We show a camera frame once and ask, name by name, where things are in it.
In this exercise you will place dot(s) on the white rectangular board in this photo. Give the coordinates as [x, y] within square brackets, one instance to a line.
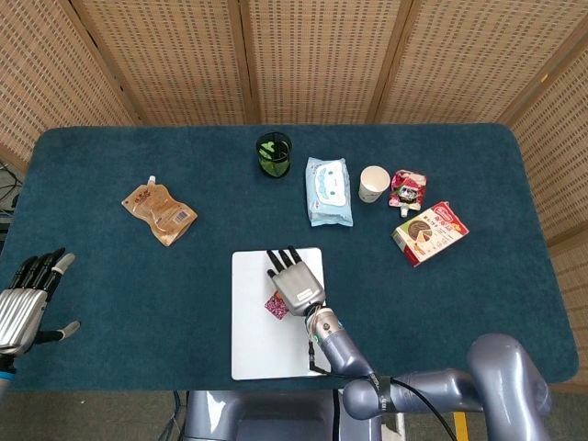
[257, 340]

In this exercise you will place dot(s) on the red and white food box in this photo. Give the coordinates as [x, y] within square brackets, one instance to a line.
[429, 234]

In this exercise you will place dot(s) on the pink patterned packet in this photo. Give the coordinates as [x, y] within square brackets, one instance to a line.
[275, 307]

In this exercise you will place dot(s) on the red spout pouch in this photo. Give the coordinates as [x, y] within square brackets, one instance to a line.
[408, 190]

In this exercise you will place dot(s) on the brown spout pouch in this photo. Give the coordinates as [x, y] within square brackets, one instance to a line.
[158, 211]

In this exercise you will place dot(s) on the white paper cup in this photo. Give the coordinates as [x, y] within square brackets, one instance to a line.
[372, 184]

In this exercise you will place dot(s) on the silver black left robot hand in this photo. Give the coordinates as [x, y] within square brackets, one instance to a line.
[20, 308]

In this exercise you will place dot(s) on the light blue wet wipes pack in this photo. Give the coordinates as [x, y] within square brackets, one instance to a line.
[328, 193]

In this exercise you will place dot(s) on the dark blue table cover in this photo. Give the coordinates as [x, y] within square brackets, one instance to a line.
[138, 298]

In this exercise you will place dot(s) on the green item in holder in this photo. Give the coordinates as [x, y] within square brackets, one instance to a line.
[271, 165]

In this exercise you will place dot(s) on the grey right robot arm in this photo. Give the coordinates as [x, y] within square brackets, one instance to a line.
[344, 353]

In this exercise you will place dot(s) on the woven bamboo folding screen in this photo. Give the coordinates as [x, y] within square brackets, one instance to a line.
[321, 59]

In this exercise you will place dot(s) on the grey robot torso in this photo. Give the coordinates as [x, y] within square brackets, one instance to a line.
[257, 415]

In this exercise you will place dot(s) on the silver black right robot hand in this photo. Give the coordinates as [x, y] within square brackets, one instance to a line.
[298, 287]

